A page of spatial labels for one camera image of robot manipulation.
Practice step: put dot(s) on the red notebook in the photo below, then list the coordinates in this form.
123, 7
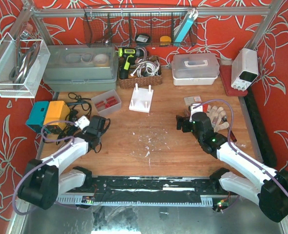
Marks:
225, 74

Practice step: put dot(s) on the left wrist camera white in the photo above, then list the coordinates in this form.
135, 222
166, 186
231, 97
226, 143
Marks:
82, 122

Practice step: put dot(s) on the clear spring bin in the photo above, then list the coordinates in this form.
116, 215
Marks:
107, 103

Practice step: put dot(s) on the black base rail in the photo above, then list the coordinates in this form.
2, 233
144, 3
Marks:
200, 185

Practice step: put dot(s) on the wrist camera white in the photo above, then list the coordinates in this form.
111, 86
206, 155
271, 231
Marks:
82, 122
195, 107

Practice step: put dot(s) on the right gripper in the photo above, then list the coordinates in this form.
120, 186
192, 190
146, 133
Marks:
180, 123

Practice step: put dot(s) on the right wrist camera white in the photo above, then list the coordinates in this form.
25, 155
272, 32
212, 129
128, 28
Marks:
195, 107

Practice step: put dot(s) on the white peg board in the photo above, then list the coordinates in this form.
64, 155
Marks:
141, 99

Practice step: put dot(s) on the yellow soldering station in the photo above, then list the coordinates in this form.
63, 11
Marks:
57, 110

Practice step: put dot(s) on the black cable tray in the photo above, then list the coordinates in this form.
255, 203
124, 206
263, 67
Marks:
267, 153

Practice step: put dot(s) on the teal box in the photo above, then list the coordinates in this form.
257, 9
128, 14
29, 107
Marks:
37, 116

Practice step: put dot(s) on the small drill bit case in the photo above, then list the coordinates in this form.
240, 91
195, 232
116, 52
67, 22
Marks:
192, 99

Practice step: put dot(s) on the white plastic storage box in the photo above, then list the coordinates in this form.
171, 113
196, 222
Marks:
195, 69

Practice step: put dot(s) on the wicker basket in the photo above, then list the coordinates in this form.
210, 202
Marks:
141, 81

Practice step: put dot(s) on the grey plastic toolbox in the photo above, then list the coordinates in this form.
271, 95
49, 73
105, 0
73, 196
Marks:
79, 68

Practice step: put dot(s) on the work glove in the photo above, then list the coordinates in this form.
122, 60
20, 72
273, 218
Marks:
218, 117

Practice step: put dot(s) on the green cordless drill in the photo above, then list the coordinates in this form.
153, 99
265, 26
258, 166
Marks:
129, 55

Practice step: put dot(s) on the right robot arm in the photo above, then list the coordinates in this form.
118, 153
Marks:
262, 185

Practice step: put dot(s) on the black tape measure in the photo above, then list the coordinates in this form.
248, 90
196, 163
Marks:
142, 39

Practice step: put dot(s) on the black wire basket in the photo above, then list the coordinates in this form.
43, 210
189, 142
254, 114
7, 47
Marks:
118, 25

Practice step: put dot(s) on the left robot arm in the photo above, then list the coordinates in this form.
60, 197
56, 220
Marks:
44, 180

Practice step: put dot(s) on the yellow tape measure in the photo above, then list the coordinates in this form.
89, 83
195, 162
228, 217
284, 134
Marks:
165, 41

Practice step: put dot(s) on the blue white hex key set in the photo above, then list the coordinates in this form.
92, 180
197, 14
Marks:
183, 28

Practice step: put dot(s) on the white power supply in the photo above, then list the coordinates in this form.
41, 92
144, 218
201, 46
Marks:
244, 69

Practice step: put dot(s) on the clear acrylic box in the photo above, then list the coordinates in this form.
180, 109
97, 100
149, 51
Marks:
22, 65

